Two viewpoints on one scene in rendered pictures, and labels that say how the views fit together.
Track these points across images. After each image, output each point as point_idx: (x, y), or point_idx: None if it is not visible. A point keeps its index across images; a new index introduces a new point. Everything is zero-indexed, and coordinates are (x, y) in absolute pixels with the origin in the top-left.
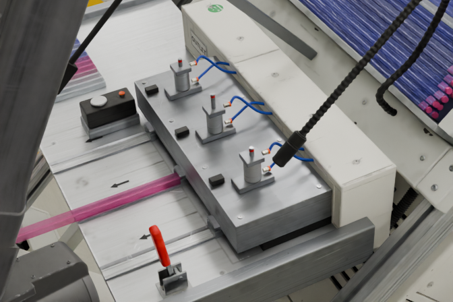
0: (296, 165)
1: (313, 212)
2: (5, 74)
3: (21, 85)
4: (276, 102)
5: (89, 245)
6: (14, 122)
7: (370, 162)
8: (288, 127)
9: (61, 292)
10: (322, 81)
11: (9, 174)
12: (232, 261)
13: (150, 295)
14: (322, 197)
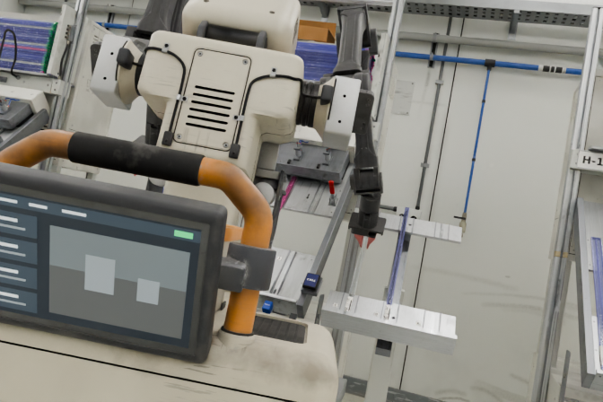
0: (332, 150)
1: (347, 160)
2: (371, 120)
3: (371, 122)
4: (307, 137)
5: (295, 209)
6: (372, 132)
7: (353, 136)
8: (319, 141)
9: None
10: (307, 126)
11: (374, 145)
12: (338, 187)
13: (330, 207)
14: (348, 153)
